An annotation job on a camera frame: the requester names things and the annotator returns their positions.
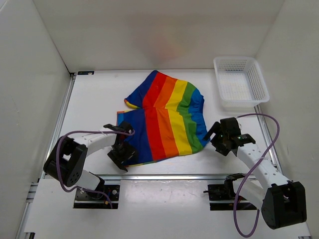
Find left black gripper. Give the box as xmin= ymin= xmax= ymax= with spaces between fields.
xmin=107 ymin=140 xmax=138 ymax=170

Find rainbow striped shorts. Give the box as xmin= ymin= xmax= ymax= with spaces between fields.
xmin=117 ymin=70 xmax=208 ymax=167

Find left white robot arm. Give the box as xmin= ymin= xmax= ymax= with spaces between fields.
xmin=43 ymin=121 xmax=138 ymax=200

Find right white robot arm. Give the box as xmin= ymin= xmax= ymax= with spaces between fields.
xmin=204 ymin=118 xmax=307 ymax=230

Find white plastic mesh basket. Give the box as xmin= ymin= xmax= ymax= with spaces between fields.
xmin=213 ymin=56 xmax=270 ymax=110

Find small blue label sticker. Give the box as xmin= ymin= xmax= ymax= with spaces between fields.
xmin=77 ymin=71 xmax=95 ymax=75

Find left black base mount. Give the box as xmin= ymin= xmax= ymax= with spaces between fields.
xmin=73 ymin=183 xmax=120 ymax=210

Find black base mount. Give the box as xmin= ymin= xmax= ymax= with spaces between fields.
xmin=73 ymin=183 xmax=120 ymax=210
xmin=203 ymin=184 xmax=257 ymax=211

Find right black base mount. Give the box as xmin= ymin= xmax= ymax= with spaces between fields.
xmin=203 ymin=184 xmax=257 ymax=211

